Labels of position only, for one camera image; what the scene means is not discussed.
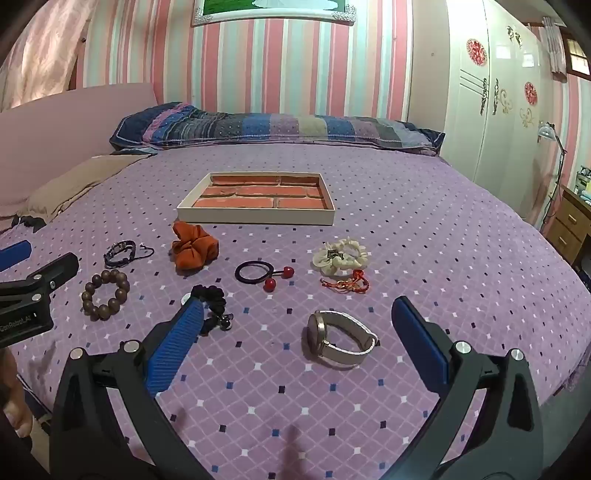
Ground red string bracelet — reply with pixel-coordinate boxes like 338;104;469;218
320;269;371;295

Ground black hair tie red balls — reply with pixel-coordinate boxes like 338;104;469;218
235;260;295;293

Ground orange scrunchie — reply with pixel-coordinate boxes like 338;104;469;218
171;221;219;273

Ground wooden bead bracelet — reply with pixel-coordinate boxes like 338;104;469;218
81;270;131;321

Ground purple dotted bed sheet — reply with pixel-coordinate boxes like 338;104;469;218
0;143;591;480

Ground beige folded blanket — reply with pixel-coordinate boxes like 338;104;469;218
28;154;154;219

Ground patchwork striped pillow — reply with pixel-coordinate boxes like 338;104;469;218
109;102;446;158

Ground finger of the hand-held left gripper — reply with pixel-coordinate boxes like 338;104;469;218
0;239;33;273
0;252;80;319

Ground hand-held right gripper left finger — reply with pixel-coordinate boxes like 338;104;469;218
48;295;216;480

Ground person's left hand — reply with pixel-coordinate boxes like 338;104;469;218
0;348;34;437

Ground pink curtain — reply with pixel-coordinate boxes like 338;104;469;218
0;0;100;112

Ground cream scrunchie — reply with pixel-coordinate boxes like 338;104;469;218
311;236;371;278

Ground black braided bracelet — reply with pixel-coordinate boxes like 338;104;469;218
103;240;155;270

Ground wooden nightstand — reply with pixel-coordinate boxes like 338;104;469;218
545;185;591;269

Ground white desk lamp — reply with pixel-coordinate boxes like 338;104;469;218
537;122;568;228

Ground brick-pattern tray box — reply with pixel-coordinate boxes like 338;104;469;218
177;172;335;226

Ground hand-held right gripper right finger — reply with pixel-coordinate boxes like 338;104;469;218
376;295;546;480

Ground black scrunchie with bells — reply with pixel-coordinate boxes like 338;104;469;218
182;284;234;334

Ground striped window curtain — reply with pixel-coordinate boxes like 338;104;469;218
541;17;568;83

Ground white wardrobe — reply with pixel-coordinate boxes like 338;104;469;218
442;0;567;230

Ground pink headboard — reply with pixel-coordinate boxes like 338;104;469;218
0;83;160;219

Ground white framed picture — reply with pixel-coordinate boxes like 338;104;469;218
191;0;358;27

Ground white strap wristwatch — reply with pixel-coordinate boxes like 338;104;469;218
307;309;380;369

